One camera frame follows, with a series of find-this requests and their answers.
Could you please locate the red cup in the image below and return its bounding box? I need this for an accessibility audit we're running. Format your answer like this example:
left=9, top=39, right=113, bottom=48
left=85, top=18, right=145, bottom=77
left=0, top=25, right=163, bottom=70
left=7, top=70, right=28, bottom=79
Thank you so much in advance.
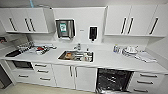
left=35, top=47, right=45, bottom=53

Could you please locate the steel paper towel dispenser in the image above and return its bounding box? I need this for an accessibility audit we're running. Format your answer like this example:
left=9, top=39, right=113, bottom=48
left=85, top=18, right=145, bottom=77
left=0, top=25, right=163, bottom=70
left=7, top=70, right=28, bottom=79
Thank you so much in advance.
left=54, top=18, right=77, bottom=41

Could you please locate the chrome faucet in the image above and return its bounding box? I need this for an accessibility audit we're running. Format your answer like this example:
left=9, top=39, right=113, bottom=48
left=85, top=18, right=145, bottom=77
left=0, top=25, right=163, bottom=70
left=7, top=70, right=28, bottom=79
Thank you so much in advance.
left=74, top=42, right=83, bottom=52

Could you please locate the wire dish rack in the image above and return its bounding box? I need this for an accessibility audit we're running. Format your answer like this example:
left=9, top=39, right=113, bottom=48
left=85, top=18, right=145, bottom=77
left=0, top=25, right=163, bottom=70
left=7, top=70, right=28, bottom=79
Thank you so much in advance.
left=18, top=42, right=58, bottom=56

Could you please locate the steel kitchen sink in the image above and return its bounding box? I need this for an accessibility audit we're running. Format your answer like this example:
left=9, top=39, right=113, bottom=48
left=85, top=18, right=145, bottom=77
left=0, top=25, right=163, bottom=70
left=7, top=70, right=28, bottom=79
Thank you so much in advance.
left=57, top=49, right=95, bottom=64

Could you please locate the white double-door base cabinet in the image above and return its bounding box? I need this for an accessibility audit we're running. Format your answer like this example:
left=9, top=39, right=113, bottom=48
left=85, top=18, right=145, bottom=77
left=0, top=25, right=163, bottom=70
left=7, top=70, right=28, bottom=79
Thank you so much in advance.
left=51, top=64, right=98, bottom=93

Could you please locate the light blue bottle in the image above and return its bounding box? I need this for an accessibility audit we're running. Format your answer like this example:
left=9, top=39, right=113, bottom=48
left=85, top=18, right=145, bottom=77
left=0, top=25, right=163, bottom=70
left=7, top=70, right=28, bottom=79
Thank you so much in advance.
left=29, top=0, right=35, bottom=9

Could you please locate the black soap dispenser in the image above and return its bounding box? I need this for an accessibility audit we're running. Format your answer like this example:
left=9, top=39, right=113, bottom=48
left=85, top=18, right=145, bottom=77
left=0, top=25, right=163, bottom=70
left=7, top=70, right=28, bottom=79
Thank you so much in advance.
left=88, top=25, right=99, bottom=42

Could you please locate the small clear bottle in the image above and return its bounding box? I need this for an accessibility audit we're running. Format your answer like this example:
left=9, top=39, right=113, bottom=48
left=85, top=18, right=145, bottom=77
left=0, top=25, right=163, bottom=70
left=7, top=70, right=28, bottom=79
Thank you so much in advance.
left=118, top=47, right=123, bottom=55

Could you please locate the orange-brown bowl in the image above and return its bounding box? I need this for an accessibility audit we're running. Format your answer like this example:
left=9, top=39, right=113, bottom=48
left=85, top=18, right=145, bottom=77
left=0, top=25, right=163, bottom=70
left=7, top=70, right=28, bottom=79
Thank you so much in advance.
left=65, top=52, right=75, bottom=61

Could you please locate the blue white bottle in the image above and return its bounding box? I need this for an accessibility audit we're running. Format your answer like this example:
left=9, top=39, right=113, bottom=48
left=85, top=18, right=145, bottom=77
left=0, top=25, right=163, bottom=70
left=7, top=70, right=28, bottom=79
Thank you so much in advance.
left=113, top=44, right=120, bottom=55

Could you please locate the black built-in microwave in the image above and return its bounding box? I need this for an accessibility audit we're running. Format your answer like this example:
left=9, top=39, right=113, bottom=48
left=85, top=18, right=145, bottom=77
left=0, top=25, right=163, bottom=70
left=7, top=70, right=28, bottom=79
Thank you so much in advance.
left=10, top=59, right=35, bottom=71

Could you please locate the stack of white bowls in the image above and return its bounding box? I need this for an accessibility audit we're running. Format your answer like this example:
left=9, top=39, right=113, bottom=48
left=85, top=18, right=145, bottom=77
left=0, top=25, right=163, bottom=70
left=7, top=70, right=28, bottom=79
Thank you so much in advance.
left=122, top=45, right=140, bottom=57

